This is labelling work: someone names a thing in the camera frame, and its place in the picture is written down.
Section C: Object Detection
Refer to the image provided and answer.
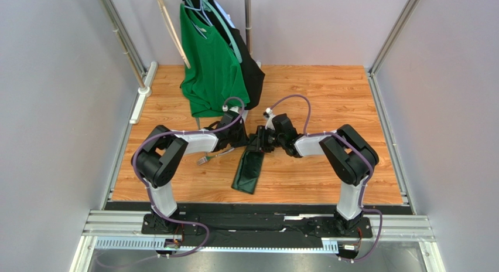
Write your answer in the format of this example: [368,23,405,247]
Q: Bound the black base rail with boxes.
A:
[105,202,375,250]

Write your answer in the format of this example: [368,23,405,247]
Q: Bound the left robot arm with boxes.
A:
[131,107,249,234]

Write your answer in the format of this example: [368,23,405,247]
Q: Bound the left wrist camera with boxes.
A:
[222,105,242,114]

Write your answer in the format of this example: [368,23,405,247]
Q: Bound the dark green cloth napkin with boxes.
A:
[231,146,265,195]

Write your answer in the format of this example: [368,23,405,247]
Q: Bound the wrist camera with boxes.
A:
[222,105,242,114]
[263,107,276,131]

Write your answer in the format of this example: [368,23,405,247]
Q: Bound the white corner pole bracket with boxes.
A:
[129,61,159,124]

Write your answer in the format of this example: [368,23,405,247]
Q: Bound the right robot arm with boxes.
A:
[246,114,379,236]

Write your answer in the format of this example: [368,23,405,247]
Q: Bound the silver fork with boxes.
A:
[196,148,235,166]

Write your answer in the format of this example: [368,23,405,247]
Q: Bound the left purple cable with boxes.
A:
[131,96,245,259]

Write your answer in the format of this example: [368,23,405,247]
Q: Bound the metal rack pole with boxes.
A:
[244,0,252,54]

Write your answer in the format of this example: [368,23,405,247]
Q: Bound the black t-shirt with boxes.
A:
[204,0,266,111]

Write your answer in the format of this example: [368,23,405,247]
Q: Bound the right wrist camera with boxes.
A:
[263,107,276,131]

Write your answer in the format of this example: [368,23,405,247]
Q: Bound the teal clothes hanger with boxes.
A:
[182,0,243,64]

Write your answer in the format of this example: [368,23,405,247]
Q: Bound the green t-shirt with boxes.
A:
[180,4,250,118]

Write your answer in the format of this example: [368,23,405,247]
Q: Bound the purple cable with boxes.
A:
[131,96,245,259]
[265,94,384,263]

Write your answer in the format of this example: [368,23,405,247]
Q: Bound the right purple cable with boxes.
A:
[265,94,384,263]

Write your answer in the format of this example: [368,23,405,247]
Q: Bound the white clothes rack base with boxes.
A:
[242,60,262,122]

